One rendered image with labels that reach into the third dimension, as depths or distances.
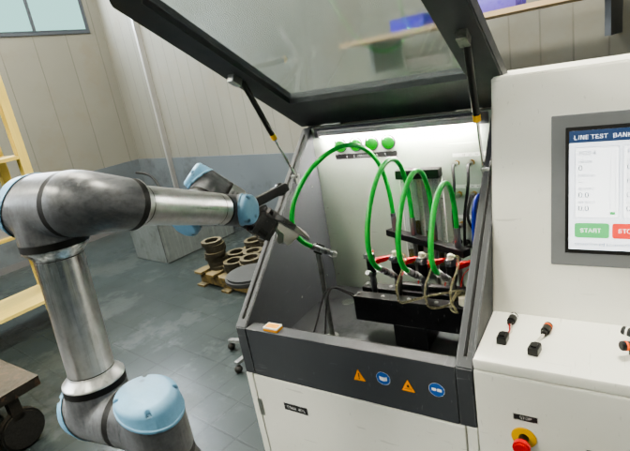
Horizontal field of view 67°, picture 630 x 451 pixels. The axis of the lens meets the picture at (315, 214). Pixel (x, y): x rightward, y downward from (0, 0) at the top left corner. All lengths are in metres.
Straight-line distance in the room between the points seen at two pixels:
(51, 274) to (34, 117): 5.87
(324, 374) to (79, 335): 0.66
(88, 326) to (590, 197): 1.09
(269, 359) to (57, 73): 5.91
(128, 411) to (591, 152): 1.09
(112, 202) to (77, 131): 6.12
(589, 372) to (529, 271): 0.28
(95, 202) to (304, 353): 0.75
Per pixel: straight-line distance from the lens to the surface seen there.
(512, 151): 1.26
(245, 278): 2.86
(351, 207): 1.72
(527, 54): 3.75
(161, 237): 5.15
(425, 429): 1.32
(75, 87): 7.03
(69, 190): 0.85
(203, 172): 1.26
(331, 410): 1.44
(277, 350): 1.42
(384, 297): 1.42
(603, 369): 1.14
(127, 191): 0.86
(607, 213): 1.25
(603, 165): 1.24
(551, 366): 1.13
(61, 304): 0.98
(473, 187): 1.54
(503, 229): 1.28
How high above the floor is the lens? 1.63
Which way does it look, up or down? 16 degrees down
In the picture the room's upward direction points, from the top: 10 degrees counter-clockwise
